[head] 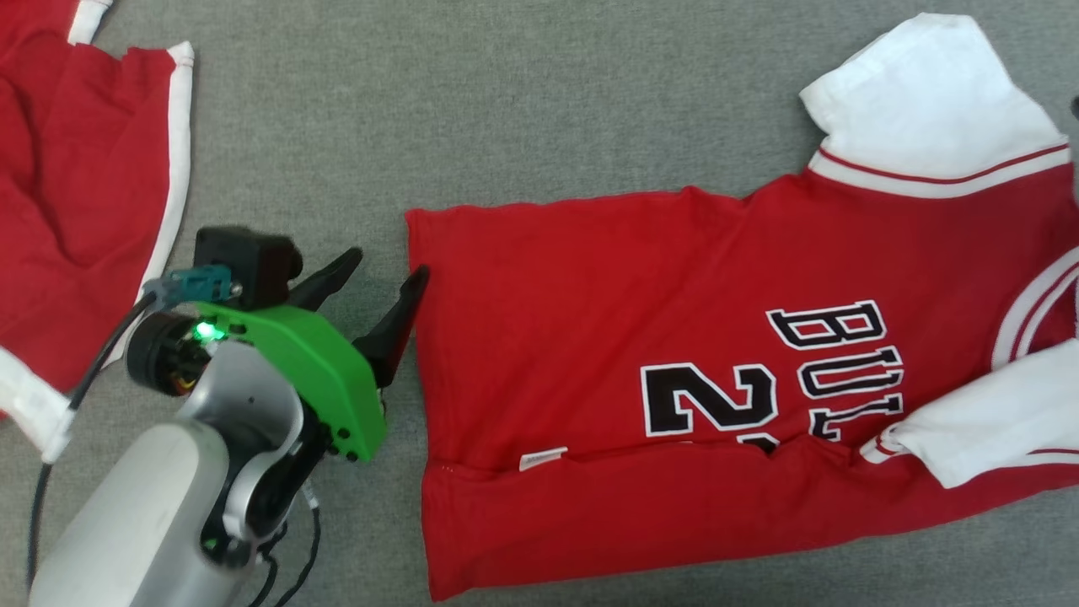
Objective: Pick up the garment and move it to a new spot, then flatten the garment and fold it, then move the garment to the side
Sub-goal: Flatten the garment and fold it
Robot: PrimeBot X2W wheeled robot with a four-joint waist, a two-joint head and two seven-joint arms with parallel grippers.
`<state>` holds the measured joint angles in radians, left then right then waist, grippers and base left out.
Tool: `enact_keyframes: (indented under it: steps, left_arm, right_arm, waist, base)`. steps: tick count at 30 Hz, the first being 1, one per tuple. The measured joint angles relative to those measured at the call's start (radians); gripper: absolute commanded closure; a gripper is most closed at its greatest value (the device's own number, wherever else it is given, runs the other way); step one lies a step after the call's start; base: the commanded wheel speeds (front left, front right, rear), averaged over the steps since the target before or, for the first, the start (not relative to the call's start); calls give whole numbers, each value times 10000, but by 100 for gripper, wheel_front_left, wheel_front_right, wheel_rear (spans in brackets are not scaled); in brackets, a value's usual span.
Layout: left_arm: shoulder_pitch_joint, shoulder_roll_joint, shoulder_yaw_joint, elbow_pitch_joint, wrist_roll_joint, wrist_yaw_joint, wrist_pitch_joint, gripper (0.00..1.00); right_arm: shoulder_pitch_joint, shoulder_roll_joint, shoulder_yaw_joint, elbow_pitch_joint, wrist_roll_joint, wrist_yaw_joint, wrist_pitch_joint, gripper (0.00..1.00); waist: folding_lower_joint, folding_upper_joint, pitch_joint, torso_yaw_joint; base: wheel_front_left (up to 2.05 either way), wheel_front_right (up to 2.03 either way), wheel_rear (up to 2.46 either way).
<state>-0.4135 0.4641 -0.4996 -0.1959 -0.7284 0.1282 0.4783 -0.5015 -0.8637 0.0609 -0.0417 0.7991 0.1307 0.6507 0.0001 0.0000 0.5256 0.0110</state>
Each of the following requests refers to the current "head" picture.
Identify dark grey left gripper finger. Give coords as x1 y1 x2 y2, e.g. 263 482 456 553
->
352 264 431 391
289 246 364 310

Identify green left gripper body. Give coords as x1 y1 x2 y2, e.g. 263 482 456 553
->
194 303 389 463

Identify red and white basketball jersey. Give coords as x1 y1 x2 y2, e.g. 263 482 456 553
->
405 13 1079 602

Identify red shorts with white trim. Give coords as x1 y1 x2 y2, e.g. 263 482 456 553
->
0 0 196 465

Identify teal left camera connector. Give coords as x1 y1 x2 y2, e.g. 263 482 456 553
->
156 264 235 306

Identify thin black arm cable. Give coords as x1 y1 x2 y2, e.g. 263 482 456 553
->
249 485 323 607

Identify black left camera cable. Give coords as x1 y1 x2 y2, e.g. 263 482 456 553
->
25 291 165 591

